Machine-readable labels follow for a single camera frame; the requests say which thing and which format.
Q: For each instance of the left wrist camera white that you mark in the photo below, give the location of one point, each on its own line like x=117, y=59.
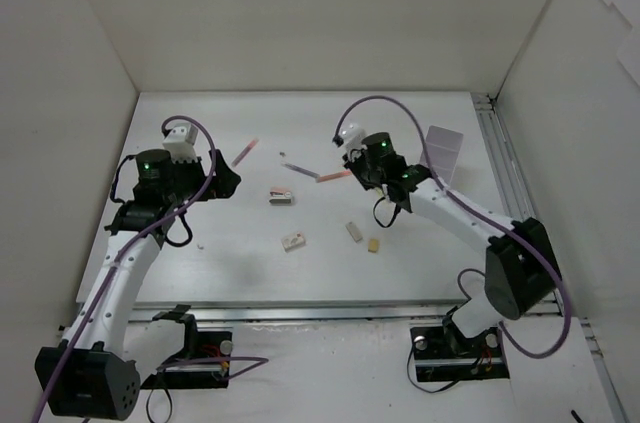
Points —
x=180, y=143

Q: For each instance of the eraser with pink sleeve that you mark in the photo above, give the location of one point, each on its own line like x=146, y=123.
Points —
x=280, y=196

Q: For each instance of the aluminium rail frame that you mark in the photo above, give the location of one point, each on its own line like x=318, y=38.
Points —
x=364, y=264

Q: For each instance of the black object bottom right corner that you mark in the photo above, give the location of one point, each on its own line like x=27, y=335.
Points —
x=576, y=416

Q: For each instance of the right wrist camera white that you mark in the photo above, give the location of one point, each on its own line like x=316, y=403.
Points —
x=349, y=137

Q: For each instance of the pink highlighter pen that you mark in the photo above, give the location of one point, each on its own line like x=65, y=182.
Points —
x=244, y=152

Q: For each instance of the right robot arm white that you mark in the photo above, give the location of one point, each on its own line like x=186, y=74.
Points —
x=520, y=268

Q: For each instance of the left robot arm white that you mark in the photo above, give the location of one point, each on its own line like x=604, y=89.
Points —
x=95, y=371

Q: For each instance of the small tan eraser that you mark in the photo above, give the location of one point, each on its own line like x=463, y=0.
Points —
x=373, y=246

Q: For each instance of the white worn eraser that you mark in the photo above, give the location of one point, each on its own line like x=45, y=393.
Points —
x=354, y=232

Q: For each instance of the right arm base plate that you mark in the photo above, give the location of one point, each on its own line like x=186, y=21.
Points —
x=433, y=360

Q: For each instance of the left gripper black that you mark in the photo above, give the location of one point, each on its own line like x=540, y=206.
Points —
x=211, y=179

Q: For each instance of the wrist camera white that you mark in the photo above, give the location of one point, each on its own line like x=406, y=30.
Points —
x=180, y=143
x=349, y=137

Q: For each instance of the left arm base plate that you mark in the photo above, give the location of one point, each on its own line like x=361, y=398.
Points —
x=209, y=343

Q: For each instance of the white eraser red logo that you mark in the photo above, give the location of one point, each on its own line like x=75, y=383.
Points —
x=293, y=241

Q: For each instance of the clear divided organizer container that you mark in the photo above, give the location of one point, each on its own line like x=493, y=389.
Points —
x=443, y=147

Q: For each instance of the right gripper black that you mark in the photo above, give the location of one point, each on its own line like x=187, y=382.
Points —
x=360, y=171

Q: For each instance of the orange highlighter pen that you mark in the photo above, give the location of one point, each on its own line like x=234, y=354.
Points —
x=333, y=176

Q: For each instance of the dark purple pen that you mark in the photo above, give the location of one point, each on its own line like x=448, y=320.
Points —
x=300, y=170

